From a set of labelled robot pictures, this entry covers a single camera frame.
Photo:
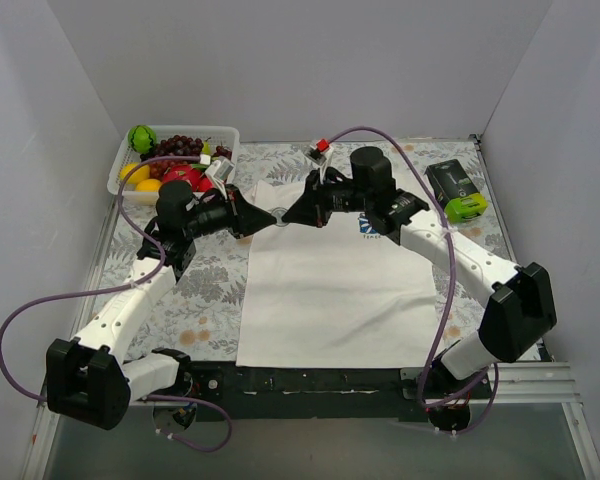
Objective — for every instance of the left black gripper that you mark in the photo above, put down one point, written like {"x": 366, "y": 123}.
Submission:
{"x": 234, "y": 211}

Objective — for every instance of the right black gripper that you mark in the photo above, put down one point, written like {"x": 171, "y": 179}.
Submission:
{"x": 319, "y": 198}

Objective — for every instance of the white t-shirt with flower print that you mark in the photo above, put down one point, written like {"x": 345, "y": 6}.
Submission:
{"x": 341, "y": 296}

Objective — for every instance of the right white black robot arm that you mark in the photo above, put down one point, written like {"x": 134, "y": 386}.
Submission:
{"x": 517, "y": 301}

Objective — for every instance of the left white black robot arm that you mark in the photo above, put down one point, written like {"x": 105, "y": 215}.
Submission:
{"x": 89, "y": 377}

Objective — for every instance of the dark purple grape bunch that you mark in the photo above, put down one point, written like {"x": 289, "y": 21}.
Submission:
{"x": 179, "y": 145}

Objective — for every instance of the red grape bunch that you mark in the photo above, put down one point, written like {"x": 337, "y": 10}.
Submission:
{"x": 158, "y": 169}

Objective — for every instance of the yellow toy lemon front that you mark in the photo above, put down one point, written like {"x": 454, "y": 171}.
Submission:
{"x": 148, "y": 186}

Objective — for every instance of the yellow toy lemon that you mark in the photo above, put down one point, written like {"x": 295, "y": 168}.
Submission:
{"x": 148, "y": 186}
{"x": 134, "y": 173}

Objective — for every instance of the yellow toy lemon left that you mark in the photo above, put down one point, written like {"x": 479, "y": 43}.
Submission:
{"x": 134, "y": 173}

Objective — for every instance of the toy watermelon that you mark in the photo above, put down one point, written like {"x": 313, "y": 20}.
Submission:
{"x": 141, "y": 138}

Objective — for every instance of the black green product box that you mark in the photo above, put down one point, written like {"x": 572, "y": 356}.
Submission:
{"x": 455, "y": 192}

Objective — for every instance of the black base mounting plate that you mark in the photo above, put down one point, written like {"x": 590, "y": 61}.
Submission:
{"x": 257, "y": 393}

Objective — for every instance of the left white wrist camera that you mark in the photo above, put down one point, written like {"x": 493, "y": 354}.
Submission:
{"x": 220, "y": 173}

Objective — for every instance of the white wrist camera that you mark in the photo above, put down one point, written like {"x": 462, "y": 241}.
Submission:
{"x": 320, "y": 153}
{"x": 220, "y": 173}

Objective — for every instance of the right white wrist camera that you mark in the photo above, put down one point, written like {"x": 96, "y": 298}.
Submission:
{"x": 320, "y": 153}

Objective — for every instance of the aluminium frame rail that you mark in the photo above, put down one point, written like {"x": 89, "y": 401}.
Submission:
{"x": 542, "y": 382}

